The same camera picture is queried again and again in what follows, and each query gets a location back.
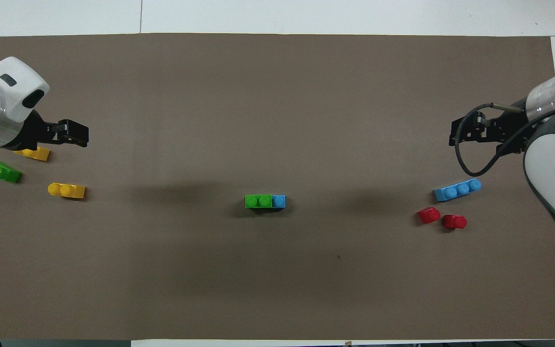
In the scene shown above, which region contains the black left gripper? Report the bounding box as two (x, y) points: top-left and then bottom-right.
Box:
(12, 110), (89, 151)

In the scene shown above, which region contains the green two-stud toy brick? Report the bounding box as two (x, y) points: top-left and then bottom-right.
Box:
(245, 194), (274, 209)
(0, 160), (22, 184)

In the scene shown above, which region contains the brown paper table mat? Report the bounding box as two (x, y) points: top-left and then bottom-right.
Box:
(0, 33), (555, 341)

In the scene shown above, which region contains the yellow two-stud toy brick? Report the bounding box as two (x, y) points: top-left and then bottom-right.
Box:
(48, 182), (86, 200)
(13, 147), (51, 161)

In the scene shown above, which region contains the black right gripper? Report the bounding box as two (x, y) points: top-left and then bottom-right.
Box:
(449, 108), (529, 155)

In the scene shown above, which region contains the red one-stud toy brick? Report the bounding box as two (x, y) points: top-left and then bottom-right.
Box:
(417, 206), (441, 225)
(442, 214), (467, 230)

